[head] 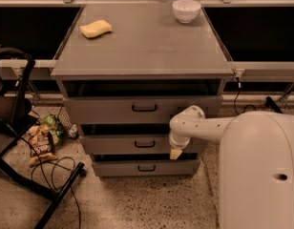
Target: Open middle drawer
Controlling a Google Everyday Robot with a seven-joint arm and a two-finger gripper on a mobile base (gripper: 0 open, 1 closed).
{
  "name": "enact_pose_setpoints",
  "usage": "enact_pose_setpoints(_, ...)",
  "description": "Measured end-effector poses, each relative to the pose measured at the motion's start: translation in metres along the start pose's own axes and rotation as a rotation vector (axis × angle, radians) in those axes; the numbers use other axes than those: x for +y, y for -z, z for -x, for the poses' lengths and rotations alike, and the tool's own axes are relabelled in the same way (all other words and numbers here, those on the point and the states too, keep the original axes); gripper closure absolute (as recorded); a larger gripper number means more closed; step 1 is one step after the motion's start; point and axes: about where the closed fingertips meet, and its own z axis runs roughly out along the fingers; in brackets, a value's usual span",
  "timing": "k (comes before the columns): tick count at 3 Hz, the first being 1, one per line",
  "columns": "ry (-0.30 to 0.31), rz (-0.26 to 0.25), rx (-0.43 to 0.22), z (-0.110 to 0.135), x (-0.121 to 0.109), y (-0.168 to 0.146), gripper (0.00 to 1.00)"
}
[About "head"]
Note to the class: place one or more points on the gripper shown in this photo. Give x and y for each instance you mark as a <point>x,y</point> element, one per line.
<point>178,143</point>

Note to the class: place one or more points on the grey drawer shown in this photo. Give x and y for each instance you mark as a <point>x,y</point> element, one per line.
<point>146,168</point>
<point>121,110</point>
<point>125,144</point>

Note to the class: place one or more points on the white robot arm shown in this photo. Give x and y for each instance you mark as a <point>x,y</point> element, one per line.
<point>256,164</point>

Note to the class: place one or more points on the grey bottom drawer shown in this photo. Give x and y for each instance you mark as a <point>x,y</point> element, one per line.
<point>146,168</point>

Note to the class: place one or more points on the grey drawer cabinet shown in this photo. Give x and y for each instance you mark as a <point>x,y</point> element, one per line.
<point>122,88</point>

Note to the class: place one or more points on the grey top drawer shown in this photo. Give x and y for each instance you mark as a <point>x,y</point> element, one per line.
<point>121,110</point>

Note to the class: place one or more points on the black chair base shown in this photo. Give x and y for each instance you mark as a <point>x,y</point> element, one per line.
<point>269,102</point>

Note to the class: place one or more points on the green snack bag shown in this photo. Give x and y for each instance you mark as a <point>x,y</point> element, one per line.
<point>56,128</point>

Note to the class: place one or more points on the brown chip bag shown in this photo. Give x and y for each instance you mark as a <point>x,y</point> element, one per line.
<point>42,146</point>

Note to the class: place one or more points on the white bowl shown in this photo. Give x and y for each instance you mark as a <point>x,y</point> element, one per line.
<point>186,11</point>

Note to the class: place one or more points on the yellow sponge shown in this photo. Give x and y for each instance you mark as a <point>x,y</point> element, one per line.
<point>95,29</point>

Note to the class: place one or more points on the black metal stand frame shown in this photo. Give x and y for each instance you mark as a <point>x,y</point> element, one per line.
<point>13,126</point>

